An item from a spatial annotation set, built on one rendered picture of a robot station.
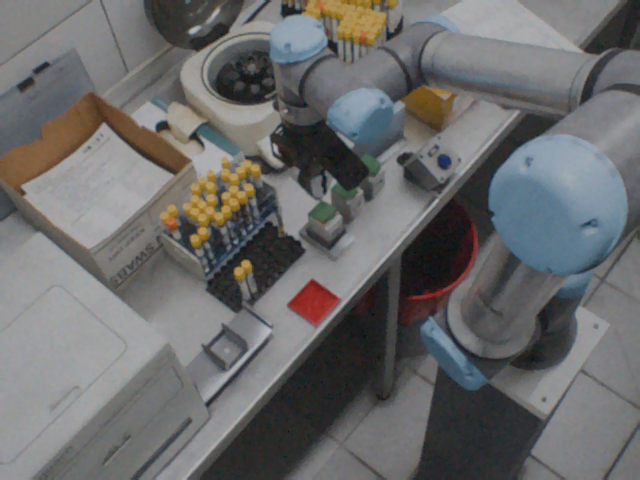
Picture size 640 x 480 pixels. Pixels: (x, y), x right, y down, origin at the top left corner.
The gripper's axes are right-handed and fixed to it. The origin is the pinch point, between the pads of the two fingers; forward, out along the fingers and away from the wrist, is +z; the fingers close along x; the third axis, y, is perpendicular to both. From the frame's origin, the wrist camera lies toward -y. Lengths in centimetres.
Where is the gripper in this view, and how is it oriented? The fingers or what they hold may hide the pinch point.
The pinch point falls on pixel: (323, 195)
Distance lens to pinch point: 126.2
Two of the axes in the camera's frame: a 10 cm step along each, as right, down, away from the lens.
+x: -6.4, 6.6, -3.8
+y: -7.6, -5.2, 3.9
